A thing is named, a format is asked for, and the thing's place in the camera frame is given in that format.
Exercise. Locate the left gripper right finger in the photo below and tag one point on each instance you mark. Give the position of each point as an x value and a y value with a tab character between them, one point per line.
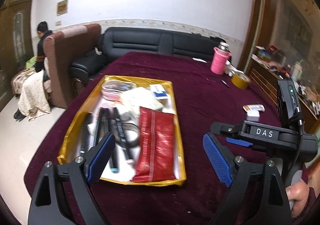
220	158

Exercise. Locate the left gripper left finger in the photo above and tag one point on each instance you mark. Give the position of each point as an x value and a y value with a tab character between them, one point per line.
96	159

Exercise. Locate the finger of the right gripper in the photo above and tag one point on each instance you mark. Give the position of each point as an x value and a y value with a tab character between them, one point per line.
239	142

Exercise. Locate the black marker beige cap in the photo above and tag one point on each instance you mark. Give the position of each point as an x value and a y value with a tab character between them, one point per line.
122	137

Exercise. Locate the person right hand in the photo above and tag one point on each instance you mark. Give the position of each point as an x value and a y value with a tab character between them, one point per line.
298	193

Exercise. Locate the white square box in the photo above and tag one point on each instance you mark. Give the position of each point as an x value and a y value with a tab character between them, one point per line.
253	115

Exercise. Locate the white flat toothpaste box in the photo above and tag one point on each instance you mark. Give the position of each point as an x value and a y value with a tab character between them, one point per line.
254	107

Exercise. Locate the black marker teal cap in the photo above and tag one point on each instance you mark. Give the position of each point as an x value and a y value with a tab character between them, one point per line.
108	126

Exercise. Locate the white pill bottle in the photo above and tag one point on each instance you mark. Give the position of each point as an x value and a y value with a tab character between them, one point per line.
126	115

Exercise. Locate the maroon velvet table cloth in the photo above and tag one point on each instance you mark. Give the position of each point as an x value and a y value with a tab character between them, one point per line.
201	99

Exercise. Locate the small black lipstick tube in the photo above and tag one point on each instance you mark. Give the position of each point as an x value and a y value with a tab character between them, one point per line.
225	84

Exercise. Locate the red foil packet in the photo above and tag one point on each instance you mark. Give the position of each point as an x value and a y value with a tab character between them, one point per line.
157	142

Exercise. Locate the wooden side shelf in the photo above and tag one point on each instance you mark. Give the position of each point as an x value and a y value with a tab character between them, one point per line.
267	73

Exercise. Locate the brown packing tape roll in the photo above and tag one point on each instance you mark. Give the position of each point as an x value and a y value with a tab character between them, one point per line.
240	80

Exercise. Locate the yellow gold tray box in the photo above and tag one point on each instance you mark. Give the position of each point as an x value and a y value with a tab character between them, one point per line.
70	148

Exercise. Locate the large white medicine box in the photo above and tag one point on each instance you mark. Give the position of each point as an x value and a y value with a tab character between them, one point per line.
140	97

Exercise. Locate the pink transparent pencil pouch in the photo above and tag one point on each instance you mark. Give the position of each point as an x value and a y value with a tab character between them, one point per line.
112	89

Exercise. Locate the cream blanket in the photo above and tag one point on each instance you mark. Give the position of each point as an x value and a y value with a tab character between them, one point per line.
33	102

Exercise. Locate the pink knitted water bottle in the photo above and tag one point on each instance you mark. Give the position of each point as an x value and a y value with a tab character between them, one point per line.
221	55

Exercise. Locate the blue white medicine box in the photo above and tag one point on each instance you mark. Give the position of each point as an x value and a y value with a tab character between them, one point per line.
159	91

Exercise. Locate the brown fabric armchair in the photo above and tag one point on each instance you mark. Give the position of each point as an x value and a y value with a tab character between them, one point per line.
61	49

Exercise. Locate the black leather sofa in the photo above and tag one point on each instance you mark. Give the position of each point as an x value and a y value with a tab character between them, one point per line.
118	41

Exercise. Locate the seated person in black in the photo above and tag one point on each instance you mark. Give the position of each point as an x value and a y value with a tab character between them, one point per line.
43	32

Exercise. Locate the wooden cabinet doors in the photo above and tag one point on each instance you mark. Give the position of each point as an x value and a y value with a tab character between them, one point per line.
16	45

